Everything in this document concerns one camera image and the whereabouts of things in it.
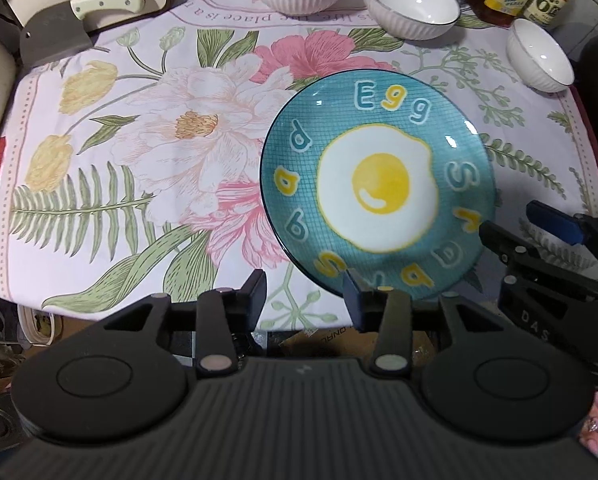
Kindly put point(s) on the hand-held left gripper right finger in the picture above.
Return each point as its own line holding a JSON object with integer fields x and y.
{"x": 359, "y": 305}

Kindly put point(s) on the white plastic item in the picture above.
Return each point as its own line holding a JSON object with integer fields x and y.
{"x": 39, "y": 327}

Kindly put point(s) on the floral tablecloth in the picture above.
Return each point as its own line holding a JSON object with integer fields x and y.
{"x": 129, "y": 125}

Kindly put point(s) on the blue fried egg print plate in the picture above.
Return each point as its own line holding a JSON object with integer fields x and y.
{"x": 379, "y": 185}

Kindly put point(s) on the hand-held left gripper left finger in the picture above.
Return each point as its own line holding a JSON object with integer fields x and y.
{"x": 254, "y": 300}

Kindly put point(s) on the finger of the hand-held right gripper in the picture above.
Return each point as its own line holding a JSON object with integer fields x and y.
{"x": 554, "y": 222}
{"x": 504, "y": 242}

